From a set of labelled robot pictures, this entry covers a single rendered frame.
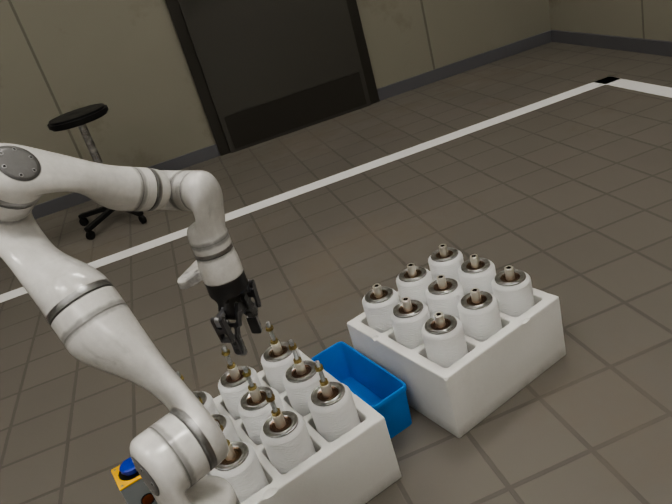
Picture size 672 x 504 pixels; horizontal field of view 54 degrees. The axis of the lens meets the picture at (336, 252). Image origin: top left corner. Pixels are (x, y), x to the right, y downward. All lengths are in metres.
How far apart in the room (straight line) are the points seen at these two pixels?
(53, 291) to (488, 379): 1.04
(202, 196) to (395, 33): 3.59
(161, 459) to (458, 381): 0.85
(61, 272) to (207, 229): 0.31
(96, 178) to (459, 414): 0.97
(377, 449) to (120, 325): 0.76
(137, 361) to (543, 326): 1.09
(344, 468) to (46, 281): 0.78
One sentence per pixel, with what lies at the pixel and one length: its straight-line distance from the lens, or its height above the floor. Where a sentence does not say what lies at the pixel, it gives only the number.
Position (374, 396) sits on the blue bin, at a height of 0.00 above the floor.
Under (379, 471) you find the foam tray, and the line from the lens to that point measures 1.51.
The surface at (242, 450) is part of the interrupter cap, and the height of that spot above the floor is 0.25.
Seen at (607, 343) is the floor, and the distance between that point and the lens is 1.84.
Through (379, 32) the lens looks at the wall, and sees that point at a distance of 4.56.
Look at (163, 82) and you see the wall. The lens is 4.30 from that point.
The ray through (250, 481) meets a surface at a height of 0.21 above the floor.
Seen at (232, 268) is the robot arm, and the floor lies 0.63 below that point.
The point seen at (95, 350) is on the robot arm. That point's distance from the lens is 0.87.
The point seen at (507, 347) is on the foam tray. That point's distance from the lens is 1.61.
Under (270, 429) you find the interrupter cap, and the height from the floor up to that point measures 0.25.
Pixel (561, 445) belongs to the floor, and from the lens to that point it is 1.57.
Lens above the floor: 1.11
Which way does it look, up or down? 26 degrees down
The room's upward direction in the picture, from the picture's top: 16 degrees counter-clockwise
